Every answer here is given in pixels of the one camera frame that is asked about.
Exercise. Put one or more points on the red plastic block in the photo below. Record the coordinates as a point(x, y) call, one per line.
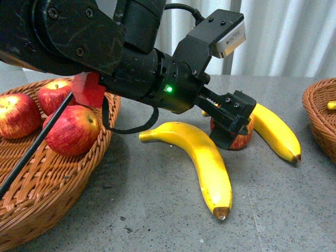
point(86, 89)

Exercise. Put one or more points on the brown wicker basket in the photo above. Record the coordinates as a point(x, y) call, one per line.
point(322, 120)
point(49, 184)

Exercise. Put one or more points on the yellow banana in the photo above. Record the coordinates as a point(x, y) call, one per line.
point(275, 134)
point(211, 170)
point(331, 105)

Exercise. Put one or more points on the grey pleated curtain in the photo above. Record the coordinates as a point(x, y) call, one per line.
point(283, 38)

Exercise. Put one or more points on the yellow banana front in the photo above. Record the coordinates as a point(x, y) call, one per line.
point(211, 170)

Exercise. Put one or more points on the brown wicker basket right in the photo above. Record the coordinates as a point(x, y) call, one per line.
point(322, 120)

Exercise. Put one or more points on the brown wicker basket left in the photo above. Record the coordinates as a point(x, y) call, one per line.
point(49, 184)

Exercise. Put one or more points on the red apple left in basket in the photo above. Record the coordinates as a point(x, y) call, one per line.
point(20, 116)

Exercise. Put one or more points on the red apple rear in basket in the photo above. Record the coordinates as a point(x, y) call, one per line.
point(52, 95)

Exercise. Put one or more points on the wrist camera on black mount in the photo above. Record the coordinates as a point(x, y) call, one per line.
point(216, 36)

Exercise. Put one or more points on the black thin rod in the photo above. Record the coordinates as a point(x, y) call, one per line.
point(32, 149)

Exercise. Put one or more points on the red apple in basket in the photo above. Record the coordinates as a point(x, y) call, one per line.
point(20, 116)
point(52, 95)
point(75, 131)

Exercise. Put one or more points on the red yellow apple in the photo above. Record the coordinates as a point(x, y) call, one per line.
point(241, 140)

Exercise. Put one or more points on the red apple front in basket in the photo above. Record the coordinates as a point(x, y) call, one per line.
point(75, 131)

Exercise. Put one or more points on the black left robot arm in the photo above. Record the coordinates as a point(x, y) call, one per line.
point(70, 37)

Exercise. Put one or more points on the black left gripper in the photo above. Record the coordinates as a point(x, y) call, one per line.
point(178, 90)

